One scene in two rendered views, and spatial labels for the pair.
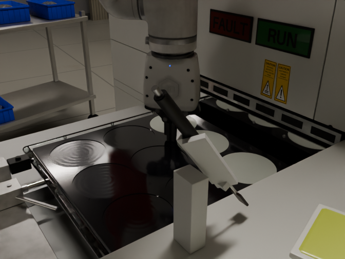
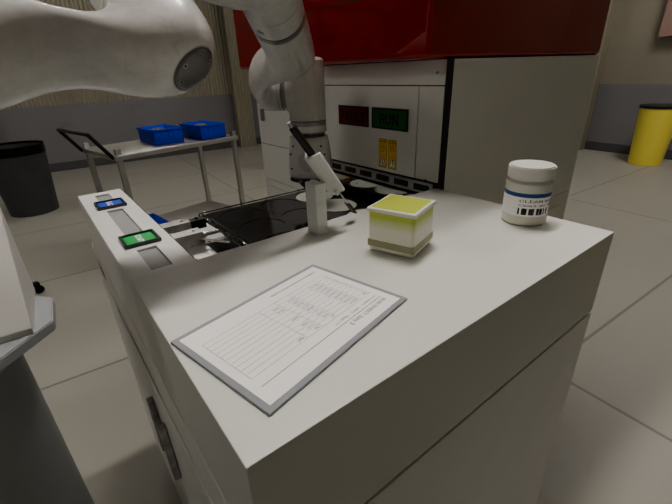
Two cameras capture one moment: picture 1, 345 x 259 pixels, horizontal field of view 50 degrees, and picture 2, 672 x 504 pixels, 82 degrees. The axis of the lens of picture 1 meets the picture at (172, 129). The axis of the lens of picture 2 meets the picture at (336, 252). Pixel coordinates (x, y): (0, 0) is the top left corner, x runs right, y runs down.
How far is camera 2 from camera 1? 0.31 m
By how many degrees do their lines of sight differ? 2
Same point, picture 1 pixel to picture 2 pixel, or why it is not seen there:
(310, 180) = not seen: hidden behind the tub
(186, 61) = (319, 139)
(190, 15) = (319, 104)
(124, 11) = (271, 103)
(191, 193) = (315, 191)
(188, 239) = (316, 225)
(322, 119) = (419, 176)
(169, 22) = (304, 110)
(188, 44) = (319, 126)
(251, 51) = (369, 133)
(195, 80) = (327, 154)
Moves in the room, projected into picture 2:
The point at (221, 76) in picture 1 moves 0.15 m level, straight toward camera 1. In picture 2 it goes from (350, 158) to (345, 171)
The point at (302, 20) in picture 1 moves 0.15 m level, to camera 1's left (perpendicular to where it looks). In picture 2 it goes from (400, 104) to (333, 107)
